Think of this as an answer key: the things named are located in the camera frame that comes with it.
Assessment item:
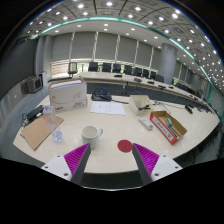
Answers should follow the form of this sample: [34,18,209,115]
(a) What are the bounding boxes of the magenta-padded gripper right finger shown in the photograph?
[131,142,184,186]

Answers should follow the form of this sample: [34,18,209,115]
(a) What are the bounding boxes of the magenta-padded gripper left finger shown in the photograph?
[40,142,92,186]

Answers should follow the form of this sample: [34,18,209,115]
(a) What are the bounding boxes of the clear plastic water bottle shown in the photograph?
[42,103,65,143]

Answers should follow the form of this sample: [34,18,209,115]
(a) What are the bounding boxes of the red-edged open cardboard box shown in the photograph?
[149,110,188,146]

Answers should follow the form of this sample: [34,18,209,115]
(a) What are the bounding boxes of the white ceramic mug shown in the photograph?
[81,125,104,149]

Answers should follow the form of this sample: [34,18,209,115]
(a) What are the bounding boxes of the flat round red coaster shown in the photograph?
[117,139,134,154]

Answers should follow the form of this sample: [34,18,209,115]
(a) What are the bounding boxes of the grey tool in box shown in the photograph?
[165,117,181,138]

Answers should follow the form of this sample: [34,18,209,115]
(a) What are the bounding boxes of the small white remote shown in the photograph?
[138,116,154,131]

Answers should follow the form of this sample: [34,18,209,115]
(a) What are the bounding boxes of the small open beige box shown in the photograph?
[128,94,154,117]

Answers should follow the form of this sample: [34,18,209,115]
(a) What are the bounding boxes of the white printed paper sheet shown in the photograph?
[89,100,127,117]

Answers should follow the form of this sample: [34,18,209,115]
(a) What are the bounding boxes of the black desk phone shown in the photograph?
[91,88,113,102]

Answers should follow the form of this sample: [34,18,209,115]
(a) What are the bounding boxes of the long curved conference desk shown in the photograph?
[73,71,214,111]

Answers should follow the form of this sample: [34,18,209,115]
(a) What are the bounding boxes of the grey box cabinet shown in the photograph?
[20,75,44,95]

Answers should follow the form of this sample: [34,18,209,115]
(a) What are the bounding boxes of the row of black office chairs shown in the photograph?
[67,61,166,84]

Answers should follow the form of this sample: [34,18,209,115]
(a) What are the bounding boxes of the round ceiling lights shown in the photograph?
[28,0,224,84]

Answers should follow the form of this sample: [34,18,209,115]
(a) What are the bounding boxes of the black adapter with cables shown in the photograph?
[21,104,45,126]

